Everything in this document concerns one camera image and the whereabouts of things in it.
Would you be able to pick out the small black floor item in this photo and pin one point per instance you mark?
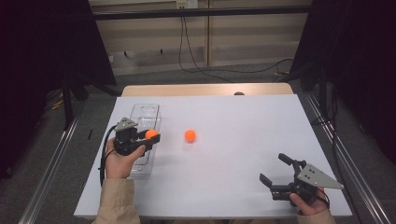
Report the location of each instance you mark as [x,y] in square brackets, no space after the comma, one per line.
[90,134]

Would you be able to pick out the orange ball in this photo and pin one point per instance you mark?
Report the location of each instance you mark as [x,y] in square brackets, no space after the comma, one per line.
[190,136]
[151,134]

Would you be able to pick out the black curtain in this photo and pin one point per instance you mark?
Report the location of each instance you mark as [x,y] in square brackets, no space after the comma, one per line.
[46,46]
[358,62]

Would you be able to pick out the metal floor rail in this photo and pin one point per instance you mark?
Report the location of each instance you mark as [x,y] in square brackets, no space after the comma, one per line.
[49,174]
[351,165]

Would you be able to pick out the black wall hook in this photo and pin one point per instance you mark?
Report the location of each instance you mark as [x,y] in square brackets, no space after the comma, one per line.
[126,53]

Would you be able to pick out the black stand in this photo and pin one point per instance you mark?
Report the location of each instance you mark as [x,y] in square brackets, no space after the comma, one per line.
[322,93]
[67,105]

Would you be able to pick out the person's right hand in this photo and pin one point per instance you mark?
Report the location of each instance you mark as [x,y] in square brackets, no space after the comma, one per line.
[308,206]

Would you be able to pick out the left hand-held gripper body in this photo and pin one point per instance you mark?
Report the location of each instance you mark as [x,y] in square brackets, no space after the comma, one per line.
[124,140]

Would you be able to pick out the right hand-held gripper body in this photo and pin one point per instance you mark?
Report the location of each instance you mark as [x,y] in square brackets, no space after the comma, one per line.
[314,179]

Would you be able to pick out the wooden table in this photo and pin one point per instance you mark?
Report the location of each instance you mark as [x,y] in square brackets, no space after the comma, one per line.
[186,89]

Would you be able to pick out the clear plastic tray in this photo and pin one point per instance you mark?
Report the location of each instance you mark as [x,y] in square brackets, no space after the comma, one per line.
[148,113]

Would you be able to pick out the person's left hand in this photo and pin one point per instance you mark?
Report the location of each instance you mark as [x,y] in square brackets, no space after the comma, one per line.
[120,165]

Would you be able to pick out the white wall socket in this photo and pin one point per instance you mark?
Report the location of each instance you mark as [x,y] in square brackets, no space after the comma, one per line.
[186,3]

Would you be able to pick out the black horizontal bar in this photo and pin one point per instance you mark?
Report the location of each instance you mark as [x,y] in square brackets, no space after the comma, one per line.
[199,12]

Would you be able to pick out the white table board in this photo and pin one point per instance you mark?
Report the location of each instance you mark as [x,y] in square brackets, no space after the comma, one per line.
[243,174]

